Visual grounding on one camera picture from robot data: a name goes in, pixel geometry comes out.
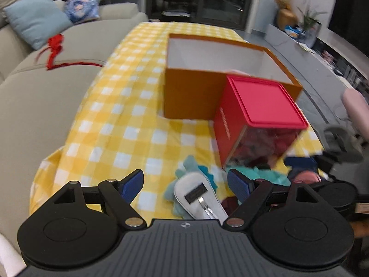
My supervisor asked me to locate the teal plush toy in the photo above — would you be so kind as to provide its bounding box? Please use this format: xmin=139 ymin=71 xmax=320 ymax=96
xmin=163 ymin=154 xmax=292 ymax=217

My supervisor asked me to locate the gold vase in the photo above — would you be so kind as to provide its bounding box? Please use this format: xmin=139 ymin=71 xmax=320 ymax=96
xmin=277 ymin=8 xmax=297 ymax=29

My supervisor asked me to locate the black television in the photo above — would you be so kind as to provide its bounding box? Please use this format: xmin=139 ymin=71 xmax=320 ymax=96
xmin=329 ymin=0 xmax=369 ymax=51

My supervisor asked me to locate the yellow checkered tablecloth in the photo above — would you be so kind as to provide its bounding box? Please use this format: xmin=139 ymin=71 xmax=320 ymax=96
xmin=30 ymin=21 xmax=329 ymax=223

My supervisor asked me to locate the printed figure pillow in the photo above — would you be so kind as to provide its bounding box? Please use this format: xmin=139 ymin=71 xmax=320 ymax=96
xmin=63 ymin=0 xmax=103 ymax=25

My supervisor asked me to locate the salmon pink soft pad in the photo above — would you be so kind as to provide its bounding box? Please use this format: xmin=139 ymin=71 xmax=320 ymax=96
xmin=288 ymin=170 xmax=321 ymax=184

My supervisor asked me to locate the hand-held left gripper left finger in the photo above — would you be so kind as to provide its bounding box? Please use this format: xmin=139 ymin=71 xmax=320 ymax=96
xmin=48 ymin=170 xmax=146 ymax=229

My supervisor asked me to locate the dark red cloth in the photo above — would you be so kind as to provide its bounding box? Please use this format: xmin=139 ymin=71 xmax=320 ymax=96
xmin=220 ymin=196 xmax=240 ymax=214

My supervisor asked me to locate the white cabinet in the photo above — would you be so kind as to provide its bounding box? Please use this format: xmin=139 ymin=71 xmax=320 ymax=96
xmin=265 ymin=23 xmax=369 ymax=93

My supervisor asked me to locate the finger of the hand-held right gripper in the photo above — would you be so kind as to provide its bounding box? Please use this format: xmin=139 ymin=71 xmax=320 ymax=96
xmin=285 ymin=156 xmax=319 ymax=171

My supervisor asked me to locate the beige sofa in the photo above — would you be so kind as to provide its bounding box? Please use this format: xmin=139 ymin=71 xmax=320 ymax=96
xmin=0 ymin=0 xmax=149 ymax=254

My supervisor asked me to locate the orange cardboard box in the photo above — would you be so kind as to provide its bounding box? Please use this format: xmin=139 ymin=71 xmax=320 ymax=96
xmin=164 ymin=33 xmax=303 ymax=120

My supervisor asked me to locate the blue snack bag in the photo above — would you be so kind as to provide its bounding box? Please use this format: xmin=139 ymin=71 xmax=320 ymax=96
xmin=285 ymin=25 xmax=303 ymax=39

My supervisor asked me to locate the light blue pillow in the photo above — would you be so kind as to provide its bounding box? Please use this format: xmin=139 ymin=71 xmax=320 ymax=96
xmin=3 ymin=0 xmax=72 ymax=51

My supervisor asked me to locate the white grey toy shoe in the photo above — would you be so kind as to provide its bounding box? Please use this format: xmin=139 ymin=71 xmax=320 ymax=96
xmin=173 ymin=172 xmax=229 ymax=220

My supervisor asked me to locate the clear container with red lid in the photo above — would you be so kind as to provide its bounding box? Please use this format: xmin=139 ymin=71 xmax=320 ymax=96
xmin=213 ymin=74 xmax=309 ymax=170

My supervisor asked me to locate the red ribbon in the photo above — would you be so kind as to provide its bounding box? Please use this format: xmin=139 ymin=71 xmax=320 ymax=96
xmin=34 ymin=34 xmax=104 ymax=71

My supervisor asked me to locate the green plant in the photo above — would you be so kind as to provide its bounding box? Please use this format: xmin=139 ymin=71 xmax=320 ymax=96
xmin=297 ymin=6 xmax=329 ymax=36

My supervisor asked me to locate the glass sliding door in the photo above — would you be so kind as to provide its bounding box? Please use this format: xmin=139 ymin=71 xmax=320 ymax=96
xmin=146 ymin=0 xmax=257 ymax=29

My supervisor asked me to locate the grey chair base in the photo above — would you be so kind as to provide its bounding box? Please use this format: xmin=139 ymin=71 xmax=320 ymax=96
xmin=323 ymin=124 xmax=364 ymax=163

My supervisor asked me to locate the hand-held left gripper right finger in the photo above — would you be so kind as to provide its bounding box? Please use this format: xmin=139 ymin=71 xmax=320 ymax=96
xmin=222 ymin=169 xmax=325 ymax=229

